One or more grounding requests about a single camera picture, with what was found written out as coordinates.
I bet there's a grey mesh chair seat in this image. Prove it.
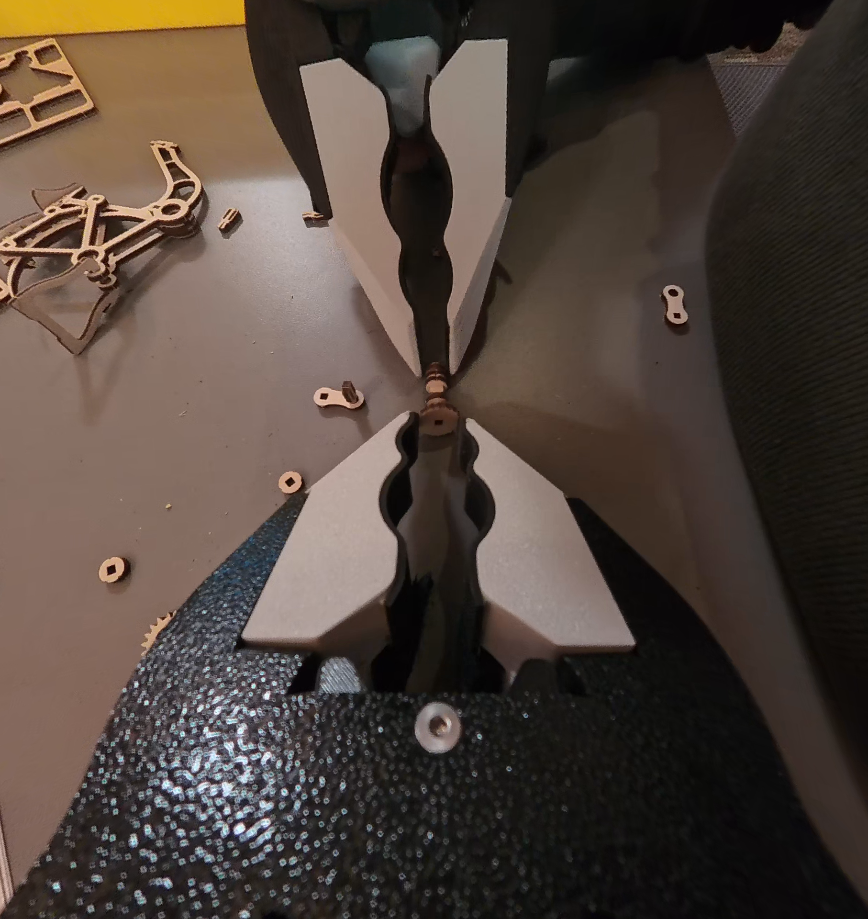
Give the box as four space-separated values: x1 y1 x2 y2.
710 54 790 137

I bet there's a small wooden gear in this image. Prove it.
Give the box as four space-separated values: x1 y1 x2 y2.
141 609 177 654

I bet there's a yellow plastic bin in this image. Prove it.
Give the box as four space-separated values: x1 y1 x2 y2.
0 0 248 40

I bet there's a wooden model frame assembly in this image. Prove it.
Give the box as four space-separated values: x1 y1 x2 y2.
0 138 205 356

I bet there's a wooden link with peg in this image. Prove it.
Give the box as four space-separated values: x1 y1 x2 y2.
312 381 367 414

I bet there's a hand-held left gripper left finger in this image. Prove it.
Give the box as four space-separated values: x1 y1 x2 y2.
240 411 418 683

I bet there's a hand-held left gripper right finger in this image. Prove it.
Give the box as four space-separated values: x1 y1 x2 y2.
463 418 637 689

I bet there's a person's right forearm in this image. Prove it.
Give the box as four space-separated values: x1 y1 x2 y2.
545 0 830 69

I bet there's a wooden axle assembly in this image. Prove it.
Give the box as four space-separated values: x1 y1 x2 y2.
418 362 464 437

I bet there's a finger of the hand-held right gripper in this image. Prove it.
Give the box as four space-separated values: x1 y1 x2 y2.
423 38 514 378
299 59 424 378

